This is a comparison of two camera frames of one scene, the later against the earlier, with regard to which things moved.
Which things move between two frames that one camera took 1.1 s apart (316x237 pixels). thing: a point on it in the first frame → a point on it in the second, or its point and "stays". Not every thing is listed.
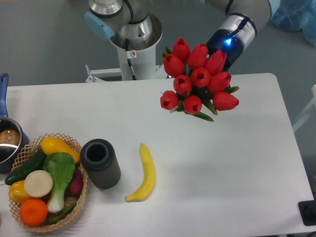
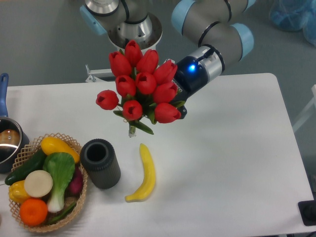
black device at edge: (307, 211) stays
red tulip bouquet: (200, 86) → (146, 88)
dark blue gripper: (229, 42) → (191, 76)
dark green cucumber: (35, 163) stays
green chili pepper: (63, 214) stays
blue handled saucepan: (13, 141) stays
